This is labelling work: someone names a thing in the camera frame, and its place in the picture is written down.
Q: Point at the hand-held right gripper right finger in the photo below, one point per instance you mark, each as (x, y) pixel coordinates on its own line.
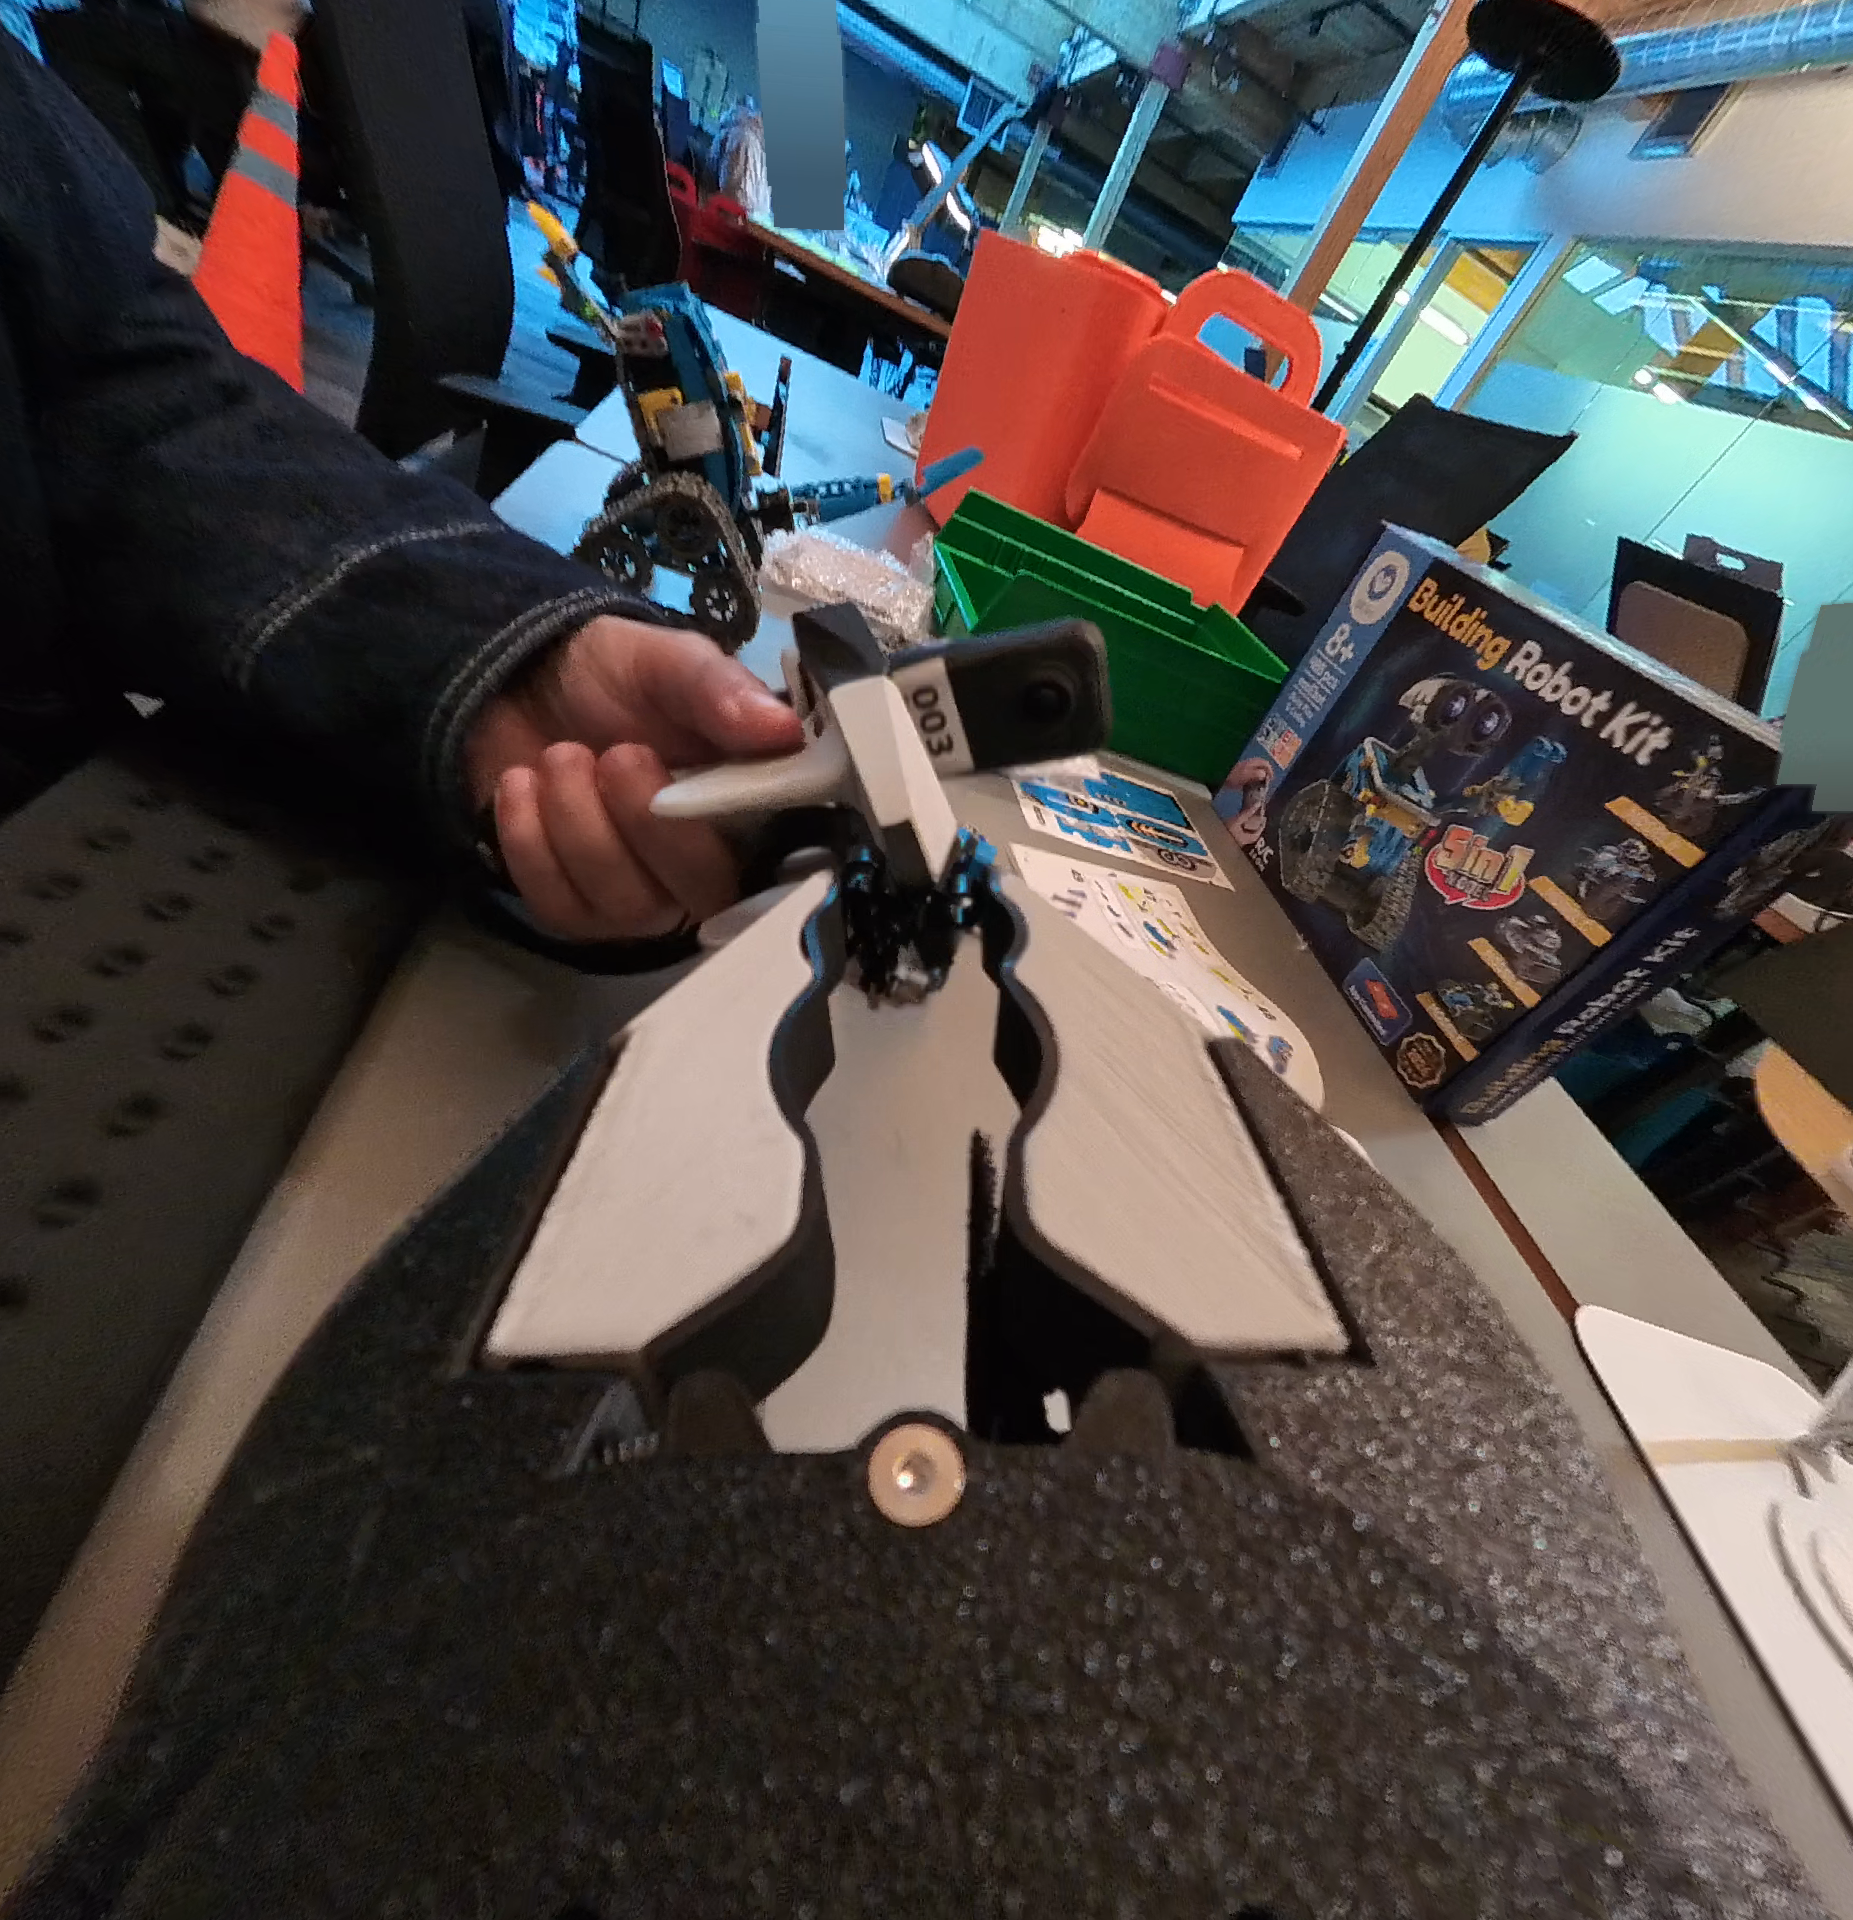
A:
(1164, 1186)

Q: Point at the black hanging package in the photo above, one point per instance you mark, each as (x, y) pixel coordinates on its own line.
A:
(1692, 631)

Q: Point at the white sticker sheet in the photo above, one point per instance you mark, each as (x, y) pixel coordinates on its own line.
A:
(1180, 960)

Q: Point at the black studded mat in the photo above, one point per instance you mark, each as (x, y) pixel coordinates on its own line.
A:
(145, 1052)

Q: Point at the black floor lamp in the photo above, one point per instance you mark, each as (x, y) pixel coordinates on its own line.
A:
(1466, 181)

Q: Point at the green storage bin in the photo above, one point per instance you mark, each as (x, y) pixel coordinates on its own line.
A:
(1109, 645)

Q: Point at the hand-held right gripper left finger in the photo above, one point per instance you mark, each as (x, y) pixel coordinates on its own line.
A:
(671, 1202)

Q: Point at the tan board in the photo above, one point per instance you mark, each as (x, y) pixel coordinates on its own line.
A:
(1812, 1111)

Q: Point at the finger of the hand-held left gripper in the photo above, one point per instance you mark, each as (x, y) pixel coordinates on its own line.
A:
(897, 780)

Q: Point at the black panel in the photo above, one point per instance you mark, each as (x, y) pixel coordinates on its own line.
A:
(1420, 496)

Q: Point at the dark blue toy box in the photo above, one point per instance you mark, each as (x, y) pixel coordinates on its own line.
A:
(1509, 811)

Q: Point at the person's left forearm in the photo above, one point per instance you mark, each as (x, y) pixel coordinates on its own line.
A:
(193, 523)

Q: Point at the person's left hand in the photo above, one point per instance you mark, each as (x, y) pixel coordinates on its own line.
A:
(610, 735)

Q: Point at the blue toy tracked crane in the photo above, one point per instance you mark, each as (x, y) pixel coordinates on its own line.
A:
(688, 450)

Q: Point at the clear plastic bag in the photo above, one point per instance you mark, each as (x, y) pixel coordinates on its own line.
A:
(851, 578)

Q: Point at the grey desk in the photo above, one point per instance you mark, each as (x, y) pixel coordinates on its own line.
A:
(415, 1052)

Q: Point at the orange traffic cone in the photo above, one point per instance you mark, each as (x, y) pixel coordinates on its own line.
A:
(258, 225)

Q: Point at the black connector brick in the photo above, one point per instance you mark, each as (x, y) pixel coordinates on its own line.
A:
(918, 922)

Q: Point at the black board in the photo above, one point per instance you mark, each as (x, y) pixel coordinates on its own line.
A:
(1812, 973)

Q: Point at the blue sticker sheet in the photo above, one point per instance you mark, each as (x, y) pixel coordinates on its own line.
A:
(1109, 818)

